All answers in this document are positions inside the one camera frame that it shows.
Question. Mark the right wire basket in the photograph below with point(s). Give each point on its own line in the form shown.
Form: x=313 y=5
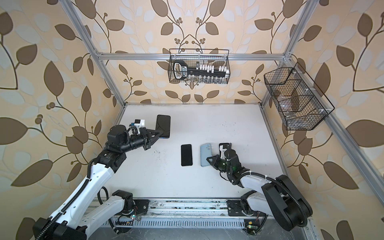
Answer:
x=301 y=106

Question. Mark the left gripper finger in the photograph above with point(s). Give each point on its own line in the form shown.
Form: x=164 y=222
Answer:
x=154 y=132
x=153 y=138

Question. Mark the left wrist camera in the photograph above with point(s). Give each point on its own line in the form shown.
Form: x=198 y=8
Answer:
x=138 y=124

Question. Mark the back wire basket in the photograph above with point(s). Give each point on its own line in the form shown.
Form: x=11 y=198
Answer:
x=208 y=55

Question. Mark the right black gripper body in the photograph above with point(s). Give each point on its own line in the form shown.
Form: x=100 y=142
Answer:
x=222 y=165

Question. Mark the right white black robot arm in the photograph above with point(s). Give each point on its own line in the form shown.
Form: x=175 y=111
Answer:
x=278 y=197

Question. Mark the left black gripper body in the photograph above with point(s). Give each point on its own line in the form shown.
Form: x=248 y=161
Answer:
x=146 y=143

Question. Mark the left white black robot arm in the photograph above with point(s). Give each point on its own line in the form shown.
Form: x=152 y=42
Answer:
x=120 y=141

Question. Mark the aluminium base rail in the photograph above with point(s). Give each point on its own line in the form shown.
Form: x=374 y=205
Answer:
x=186 y=210

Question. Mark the wire basket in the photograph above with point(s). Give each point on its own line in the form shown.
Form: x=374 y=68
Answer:
x=208 y=55
x=301 y=106

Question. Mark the black smartphone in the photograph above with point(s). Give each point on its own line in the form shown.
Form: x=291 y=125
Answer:
x=163 y=124

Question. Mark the black phone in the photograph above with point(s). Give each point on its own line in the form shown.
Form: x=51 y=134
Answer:
x=186 y=155

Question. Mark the black phone case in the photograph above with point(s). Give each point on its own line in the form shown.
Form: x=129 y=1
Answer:
x=225 y=146

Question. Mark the light blue phone case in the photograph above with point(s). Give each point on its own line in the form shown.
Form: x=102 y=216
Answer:
x=205 y=152

